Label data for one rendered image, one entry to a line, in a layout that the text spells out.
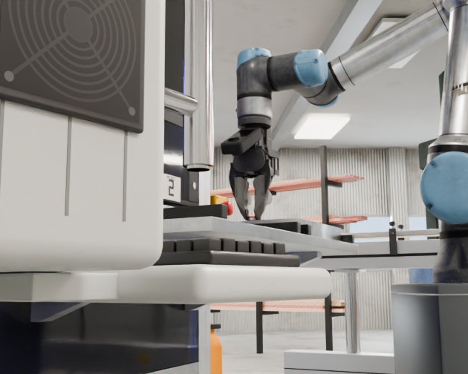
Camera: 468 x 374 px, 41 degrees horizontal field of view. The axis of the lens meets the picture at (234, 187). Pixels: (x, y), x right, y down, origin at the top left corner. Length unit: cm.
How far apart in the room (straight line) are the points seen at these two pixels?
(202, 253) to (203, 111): 12
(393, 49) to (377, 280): 1022
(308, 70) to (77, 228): 95
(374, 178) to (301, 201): 143
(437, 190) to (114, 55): 79
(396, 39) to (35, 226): 110
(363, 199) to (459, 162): 1045
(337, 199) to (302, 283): 1086
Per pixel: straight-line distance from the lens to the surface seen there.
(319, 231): 130
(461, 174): 112
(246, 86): 132
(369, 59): 138
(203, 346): 161
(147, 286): 50
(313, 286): 59
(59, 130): 38
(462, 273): 123
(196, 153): 49
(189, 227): 84
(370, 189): 1161
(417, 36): 138
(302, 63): 128
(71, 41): 40
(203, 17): 52
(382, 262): 219
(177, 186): 151
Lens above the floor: 79
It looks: 9 degrees up
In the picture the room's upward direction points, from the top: straight up
